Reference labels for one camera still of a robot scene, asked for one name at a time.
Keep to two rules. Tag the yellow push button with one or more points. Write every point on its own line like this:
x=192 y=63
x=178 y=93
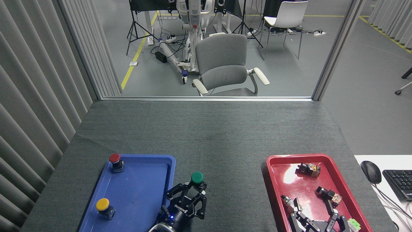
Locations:
x=103 y=204

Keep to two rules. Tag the green push button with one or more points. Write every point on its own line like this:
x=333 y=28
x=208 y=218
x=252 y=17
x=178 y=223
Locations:
x=197 y=177

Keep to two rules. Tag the black power adapter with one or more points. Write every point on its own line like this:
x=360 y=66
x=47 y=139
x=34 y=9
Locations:
x=160 y=57

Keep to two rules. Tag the black keyboard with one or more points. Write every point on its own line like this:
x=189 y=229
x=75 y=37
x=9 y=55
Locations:
x=400 y=183

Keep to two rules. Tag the blue plastic tray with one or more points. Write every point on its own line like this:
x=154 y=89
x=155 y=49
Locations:
x=138 y=193

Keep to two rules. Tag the black chair base with wheel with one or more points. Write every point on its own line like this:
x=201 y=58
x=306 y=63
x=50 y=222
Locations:
x=406 y=74

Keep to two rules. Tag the black switch with orange block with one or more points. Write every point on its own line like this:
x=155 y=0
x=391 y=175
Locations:
x=331 y=196
x=309 y=169

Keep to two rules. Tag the silver post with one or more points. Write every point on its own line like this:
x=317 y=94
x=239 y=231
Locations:
x=338 y=48

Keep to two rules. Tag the white stand on wheels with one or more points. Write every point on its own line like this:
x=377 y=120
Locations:
x=193 y=19

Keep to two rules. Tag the grey office chair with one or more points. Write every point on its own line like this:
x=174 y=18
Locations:
x=222 y=58

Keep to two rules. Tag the black computer mouse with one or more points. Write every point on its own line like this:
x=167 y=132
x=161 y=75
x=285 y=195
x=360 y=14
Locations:
x=371 y=171

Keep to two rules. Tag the red plastic tray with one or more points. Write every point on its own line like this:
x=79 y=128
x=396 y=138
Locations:
x=305 y=190

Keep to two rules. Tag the red push button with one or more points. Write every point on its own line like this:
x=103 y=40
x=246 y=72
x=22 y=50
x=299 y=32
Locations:
x=114 y=158

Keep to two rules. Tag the white desk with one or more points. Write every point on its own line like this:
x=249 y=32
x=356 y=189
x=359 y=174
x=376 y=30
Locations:
x=396 y=161

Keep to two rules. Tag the silver round switch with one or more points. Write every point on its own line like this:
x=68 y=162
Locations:
x=287 y=201

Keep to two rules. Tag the white power strip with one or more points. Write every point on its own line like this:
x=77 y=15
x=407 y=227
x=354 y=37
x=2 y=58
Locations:
x=319 y=33
x=170 y=39

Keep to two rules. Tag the white switch with green cap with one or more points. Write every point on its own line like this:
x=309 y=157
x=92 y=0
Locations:
x=354 y=224

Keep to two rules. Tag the silver floor plate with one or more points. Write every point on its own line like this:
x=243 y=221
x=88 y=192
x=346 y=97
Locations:
x=134 y=63

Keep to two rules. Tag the white plastic chair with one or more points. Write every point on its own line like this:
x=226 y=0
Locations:
x=288 y=14

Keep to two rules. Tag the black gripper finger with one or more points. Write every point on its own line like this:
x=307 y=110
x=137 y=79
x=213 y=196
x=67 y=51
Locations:
x=339 y=225
x=200 y=203
x=302 y=224
x=178 y=190

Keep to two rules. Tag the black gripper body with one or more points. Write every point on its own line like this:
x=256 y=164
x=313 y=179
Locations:
x=321 y=228
x=180 y=211

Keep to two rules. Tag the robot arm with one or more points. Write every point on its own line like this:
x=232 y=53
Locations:
x=161 y=228

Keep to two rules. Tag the black tripod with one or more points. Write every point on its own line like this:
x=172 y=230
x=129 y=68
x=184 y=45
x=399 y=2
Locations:
x=243 y=22
x=132 y=29

